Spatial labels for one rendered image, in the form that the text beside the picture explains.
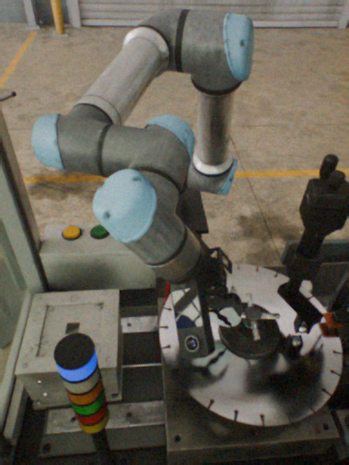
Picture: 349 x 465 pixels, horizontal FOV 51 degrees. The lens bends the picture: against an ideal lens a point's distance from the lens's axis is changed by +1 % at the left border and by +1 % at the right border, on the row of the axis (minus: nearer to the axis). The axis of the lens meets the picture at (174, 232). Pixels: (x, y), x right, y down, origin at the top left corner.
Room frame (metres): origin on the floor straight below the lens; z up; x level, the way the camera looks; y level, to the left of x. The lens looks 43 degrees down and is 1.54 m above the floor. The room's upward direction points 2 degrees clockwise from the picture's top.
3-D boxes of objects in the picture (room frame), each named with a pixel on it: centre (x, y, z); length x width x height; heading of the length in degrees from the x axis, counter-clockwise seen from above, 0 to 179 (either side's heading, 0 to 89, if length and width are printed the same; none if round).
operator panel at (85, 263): (0.67, 0.19, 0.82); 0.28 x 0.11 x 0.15; 97
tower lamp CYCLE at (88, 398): (0.21, 0.11, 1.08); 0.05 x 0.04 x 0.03; 7
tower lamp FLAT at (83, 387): (0.21, 0.11, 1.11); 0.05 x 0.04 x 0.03; 7
